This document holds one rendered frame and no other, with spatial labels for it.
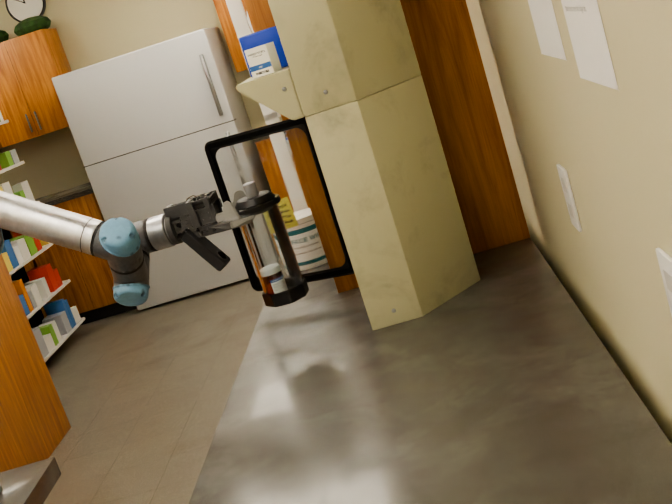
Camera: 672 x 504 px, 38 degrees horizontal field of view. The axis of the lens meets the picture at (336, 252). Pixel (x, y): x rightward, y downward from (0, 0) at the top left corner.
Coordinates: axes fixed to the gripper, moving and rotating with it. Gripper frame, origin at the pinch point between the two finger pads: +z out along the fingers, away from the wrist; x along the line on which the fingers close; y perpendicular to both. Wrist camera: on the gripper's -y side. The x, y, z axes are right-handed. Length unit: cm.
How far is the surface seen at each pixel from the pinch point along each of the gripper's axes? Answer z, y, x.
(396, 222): 29.1, -8.6, -5.4
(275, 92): 14.1, 24.0, -7.5
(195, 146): -175, -23, 459
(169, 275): -225, -106, 451
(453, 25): 49, 24, 35
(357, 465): 24, -29, -69
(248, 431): 0, -29, -47
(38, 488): -42, -29, -49
